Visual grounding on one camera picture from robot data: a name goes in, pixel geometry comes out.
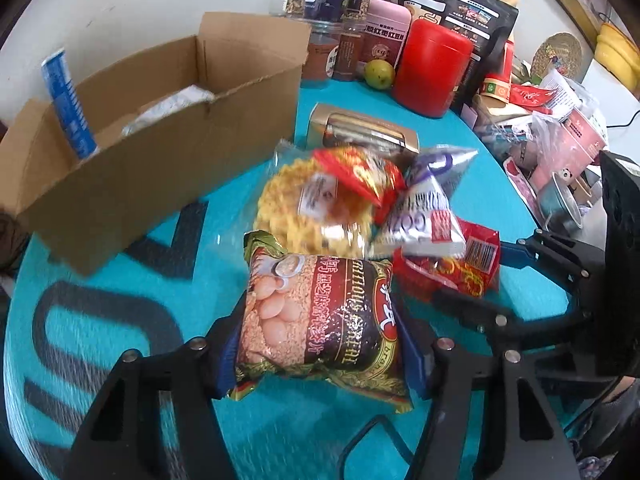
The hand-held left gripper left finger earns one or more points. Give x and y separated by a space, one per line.
226 365

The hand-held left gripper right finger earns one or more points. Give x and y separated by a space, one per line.
412 355

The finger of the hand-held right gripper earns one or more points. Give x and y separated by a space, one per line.
475 312
515 255

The red snack packet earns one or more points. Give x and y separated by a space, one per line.
360 170
450 272

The brown egg print snack bag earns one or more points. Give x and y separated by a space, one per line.
320 320

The purple white snack packet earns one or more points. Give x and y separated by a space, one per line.
425 200

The clear waffle cookie bag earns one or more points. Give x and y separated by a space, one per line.
285 200

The cardboard box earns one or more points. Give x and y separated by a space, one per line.
150 175

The gold window box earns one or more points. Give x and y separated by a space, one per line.
320 120

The person's right forearm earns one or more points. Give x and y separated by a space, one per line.
610 435

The red pink pouch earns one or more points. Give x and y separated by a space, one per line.
520 185

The metal bowl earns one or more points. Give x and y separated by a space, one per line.
562 200

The teal foam mat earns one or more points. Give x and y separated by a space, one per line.
280 435

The clear plastic bag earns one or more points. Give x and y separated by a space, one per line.
550 130

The pink panda box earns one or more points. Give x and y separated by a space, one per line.
575 135

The woven round coaster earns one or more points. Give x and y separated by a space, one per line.
557 52

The yellow banana bunch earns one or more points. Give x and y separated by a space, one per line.
617 52

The red canister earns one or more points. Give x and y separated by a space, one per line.
430 65

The green fruit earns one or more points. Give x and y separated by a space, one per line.
378 74

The black printed pouch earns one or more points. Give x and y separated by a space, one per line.
465 5

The clear jar dark label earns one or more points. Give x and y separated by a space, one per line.
350 50

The pink jar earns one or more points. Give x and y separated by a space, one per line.
385 25

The white plastic packet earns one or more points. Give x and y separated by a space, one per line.
170 105

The clear jar brown powder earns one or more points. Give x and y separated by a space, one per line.
320 55

